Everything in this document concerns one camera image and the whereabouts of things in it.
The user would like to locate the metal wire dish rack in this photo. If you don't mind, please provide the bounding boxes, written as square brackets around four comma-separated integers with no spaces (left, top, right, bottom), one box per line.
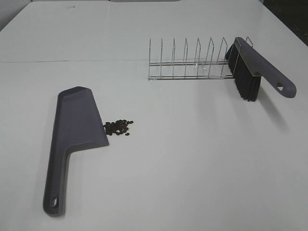
[147,36,256,81]

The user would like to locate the grey hand brush black bristles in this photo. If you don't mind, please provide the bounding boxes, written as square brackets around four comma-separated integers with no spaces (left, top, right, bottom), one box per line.
[225,37,296,102]

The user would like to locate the pile of coffee beans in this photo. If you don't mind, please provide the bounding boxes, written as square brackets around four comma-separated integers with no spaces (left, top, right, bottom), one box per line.
[103,119,134,136]

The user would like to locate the grey plastic dustpan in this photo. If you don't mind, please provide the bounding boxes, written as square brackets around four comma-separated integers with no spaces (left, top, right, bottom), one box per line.
[43,86,109,217]

